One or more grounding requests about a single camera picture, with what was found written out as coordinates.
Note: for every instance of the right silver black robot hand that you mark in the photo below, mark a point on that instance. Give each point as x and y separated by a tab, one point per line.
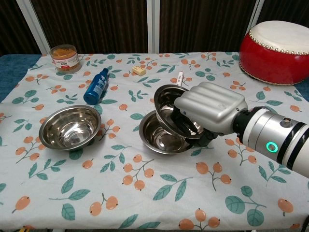
212	104

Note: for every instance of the shiny metal bowl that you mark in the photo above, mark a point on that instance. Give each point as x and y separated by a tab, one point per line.
159	140
70	128
166	99

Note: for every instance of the red white marker pen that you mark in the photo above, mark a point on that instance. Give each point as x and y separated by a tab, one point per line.
180	77

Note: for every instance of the red drum with white skin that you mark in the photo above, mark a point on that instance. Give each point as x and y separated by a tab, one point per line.
272	58

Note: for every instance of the small beige block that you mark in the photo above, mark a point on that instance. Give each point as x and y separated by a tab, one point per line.
139	70

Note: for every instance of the floral printed tablecloth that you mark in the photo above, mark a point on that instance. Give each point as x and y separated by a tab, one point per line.
154	188

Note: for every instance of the blue spray bottle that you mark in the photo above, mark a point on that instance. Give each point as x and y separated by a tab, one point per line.
96	87

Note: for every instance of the clear jar of orange snacks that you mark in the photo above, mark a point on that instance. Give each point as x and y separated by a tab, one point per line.
64	59

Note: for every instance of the white partition frame post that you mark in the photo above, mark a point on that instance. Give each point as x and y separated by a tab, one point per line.
257	12
33	26
153	24

